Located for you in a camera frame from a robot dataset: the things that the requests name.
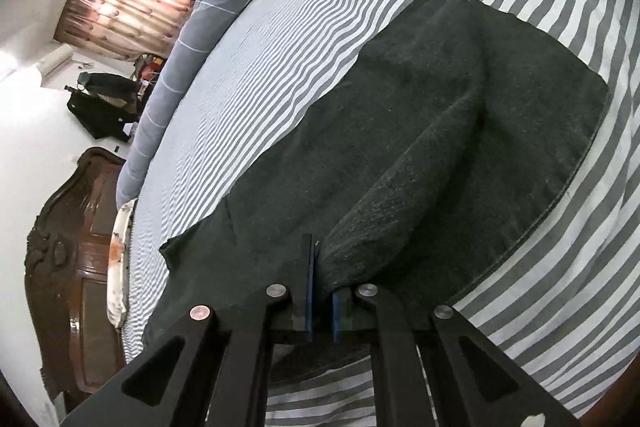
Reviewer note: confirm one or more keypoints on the carved dark wooden headboard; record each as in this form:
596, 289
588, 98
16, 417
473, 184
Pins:
65, 287

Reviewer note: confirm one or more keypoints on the black bag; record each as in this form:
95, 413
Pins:
102, 107

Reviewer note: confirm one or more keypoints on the black denim pants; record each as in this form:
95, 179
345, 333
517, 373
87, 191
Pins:
400, 107

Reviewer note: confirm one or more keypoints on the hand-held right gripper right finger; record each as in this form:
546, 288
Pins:
340, 317

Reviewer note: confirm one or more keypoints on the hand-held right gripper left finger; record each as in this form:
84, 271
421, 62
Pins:
311, 297

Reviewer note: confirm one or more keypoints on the white air conditioner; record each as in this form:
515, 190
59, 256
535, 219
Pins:
55, 59

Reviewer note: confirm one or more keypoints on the white patterned pillow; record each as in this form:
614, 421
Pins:
117, 277

